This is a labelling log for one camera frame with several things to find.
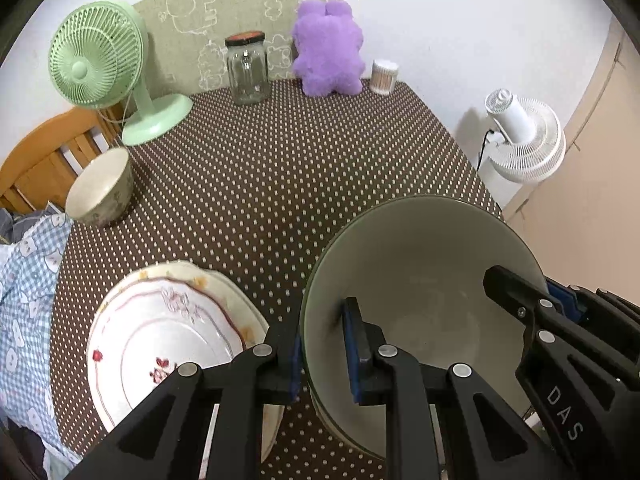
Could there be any wooden chair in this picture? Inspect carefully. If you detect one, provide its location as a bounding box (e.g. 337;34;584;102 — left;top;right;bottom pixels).
0;107;126;213

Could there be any green desk fan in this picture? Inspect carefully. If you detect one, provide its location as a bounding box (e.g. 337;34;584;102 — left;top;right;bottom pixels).
48;1;193;147

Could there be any red patterned white plate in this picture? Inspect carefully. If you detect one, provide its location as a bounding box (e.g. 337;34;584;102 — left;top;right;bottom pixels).
87;272;248;433

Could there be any blue checked cloth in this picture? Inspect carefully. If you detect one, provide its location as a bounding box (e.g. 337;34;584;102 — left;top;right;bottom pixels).
0;210;83;471

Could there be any brown polka-dot tablecloth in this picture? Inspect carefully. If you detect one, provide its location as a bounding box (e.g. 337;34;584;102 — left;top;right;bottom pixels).
50;77;506;480

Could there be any beige door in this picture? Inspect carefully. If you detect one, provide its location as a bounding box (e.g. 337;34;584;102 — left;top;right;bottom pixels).
502;15;640;311

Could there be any dark cloth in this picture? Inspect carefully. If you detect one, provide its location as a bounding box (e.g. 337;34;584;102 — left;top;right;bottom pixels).
0;422;48;480

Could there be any yellow floral plate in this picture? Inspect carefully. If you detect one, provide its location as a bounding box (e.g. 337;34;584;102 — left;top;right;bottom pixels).
117;260;286;461

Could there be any black fan cable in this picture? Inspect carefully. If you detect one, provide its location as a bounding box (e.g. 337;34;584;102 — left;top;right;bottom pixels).
475;129;496;173

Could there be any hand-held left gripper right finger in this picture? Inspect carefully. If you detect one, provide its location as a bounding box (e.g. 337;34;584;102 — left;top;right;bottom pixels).
342;296;566;480

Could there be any white fan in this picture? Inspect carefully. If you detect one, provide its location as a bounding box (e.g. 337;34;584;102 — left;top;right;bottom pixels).
482;88;567;183

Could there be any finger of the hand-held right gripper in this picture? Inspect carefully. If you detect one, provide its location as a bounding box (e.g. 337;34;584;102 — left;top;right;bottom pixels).
546;280;640;356
483;266;568;343

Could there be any green wall mat with drawings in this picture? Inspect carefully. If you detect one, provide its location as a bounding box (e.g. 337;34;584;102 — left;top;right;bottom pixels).
131;0;349;97

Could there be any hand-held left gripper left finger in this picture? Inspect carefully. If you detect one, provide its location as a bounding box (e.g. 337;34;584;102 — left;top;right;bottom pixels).
65;317;305;480

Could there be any glass jar with dark lid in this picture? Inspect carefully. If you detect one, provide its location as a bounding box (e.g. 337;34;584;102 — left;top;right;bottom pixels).
225;31;272;106

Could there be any cotton swab container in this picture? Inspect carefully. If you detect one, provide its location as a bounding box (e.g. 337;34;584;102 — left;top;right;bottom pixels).
370;59;399;95

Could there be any purple plush toy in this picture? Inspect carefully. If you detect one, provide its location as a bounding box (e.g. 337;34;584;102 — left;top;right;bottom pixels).
291;0;365;97

